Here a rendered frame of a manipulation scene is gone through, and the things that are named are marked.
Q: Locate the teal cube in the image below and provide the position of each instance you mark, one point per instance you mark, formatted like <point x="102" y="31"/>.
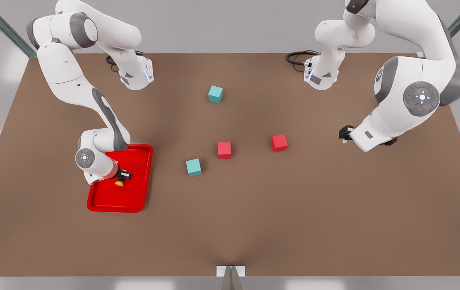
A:
<point x="194" y="168"/>
<point x="215" y="94"/>

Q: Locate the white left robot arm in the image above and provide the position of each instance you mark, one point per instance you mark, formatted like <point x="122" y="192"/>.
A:
<point x="411" y="60"/>

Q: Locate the red plastic tray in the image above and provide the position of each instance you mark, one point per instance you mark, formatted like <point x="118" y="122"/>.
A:
<point x="131" y="193"/>

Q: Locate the red cube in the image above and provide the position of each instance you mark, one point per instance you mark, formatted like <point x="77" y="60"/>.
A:
<point x="279" y="143"/>
<point x="224" y="150"/>

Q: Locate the small yellow object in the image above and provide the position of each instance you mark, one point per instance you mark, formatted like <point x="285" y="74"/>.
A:
<point x="119" y="183"/>

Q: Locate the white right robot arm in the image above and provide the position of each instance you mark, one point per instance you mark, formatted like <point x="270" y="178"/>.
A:
<point x="69" y="76"/>

